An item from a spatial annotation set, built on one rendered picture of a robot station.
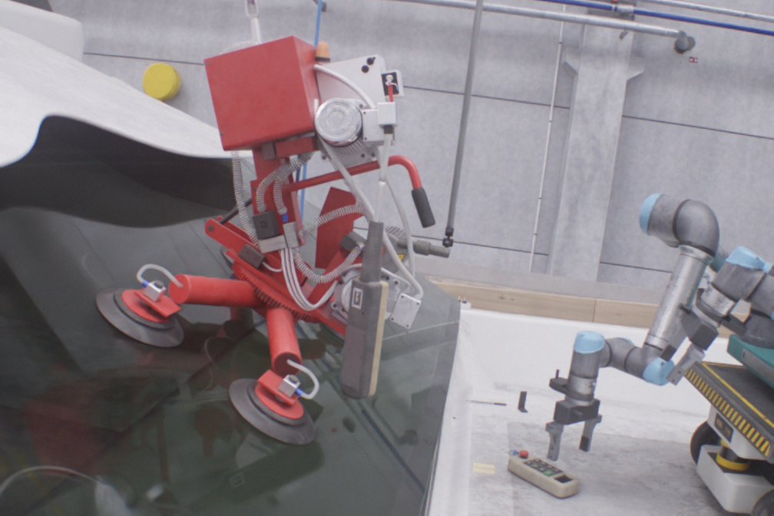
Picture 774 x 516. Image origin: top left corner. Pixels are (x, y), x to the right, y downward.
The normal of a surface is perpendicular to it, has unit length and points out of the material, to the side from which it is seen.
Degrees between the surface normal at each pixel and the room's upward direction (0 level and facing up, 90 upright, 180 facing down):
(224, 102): 90
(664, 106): 90
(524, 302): 90
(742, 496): 90
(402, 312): 82
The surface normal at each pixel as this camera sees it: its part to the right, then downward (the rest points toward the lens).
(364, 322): -0.66, 0.02
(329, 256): -0.12, 0.12
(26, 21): 0.99, 0.14
